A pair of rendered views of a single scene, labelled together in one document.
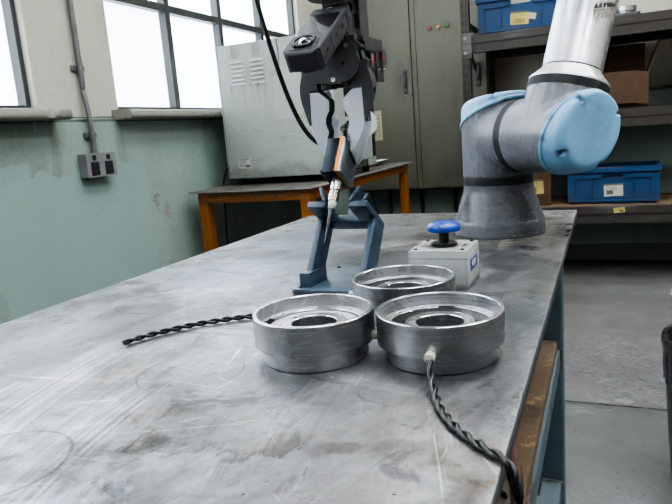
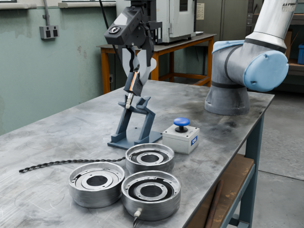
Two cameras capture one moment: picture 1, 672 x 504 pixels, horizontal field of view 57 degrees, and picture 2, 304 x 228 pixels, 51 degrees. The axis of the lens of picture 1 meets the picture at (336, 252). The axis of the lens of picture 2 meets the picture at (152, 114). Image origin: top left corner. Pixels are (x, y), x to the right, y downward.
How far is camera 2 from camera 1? 0.21 m
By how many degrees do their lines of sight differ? 10
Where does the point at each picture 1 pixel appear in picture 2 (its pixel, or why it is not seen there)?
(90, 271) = (44, 84)
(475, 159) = (216, 73)
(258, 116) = not seen: hidden behind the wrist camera
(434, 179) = not seen: hidden behind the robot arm
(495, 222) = (222, 106)
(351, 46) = (142, 29)
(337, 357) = (102, 202)
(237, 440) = not seen: outside the picture
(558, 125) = (253, 69)
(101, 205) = (50, 52)
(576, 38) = (270, 21)
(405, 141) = (215, 21)
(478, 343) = (160, 210)
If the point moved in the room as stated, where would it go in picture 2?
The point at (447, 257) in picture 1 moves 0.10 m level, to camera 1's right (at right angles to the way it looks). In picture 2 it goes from (179, 139) to (222, 140)
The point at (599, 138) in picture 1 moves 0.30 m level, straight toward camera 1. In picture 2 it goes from (275, 76) to (249, 106)
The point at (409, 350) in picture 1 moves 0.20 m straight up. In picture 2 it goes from (130, 208) to (125, 92)
